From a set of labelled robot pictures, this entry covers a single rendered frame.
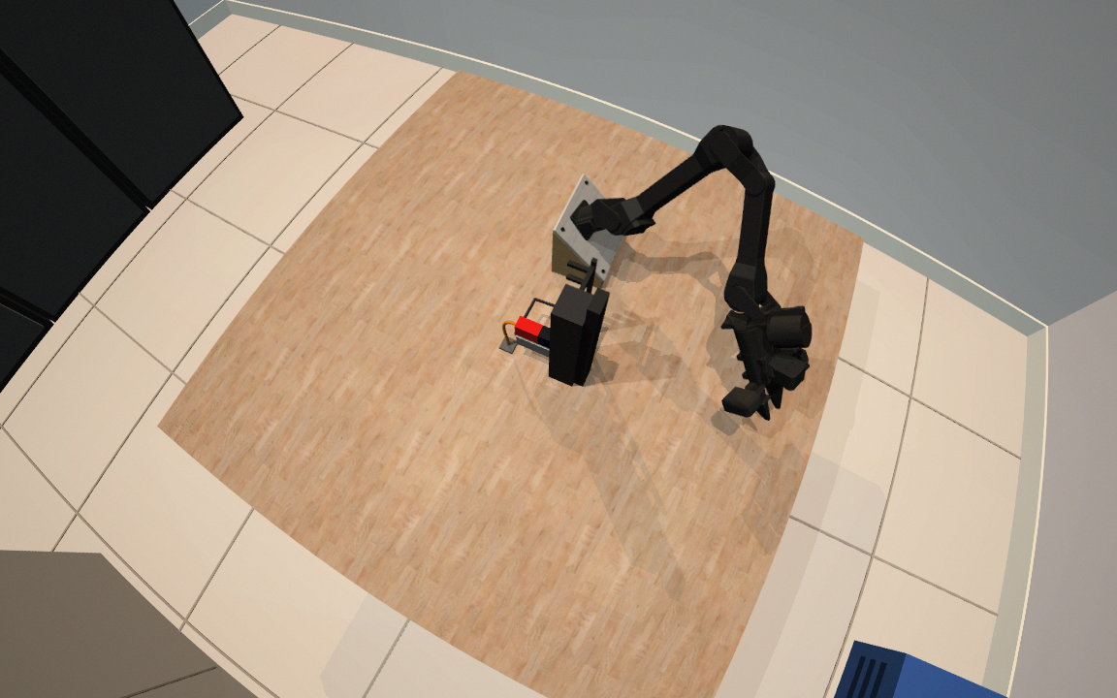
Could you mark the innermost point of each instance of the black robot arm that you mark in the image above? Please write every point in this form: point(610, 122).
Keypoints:
point(724, 147)

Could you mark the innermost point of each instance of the black power strip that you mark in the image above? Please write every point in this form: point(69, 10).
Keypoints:
point(576, 322)

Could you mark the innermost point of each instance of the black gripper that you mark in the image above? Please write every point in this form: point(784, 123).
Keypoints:
point(745, 402)

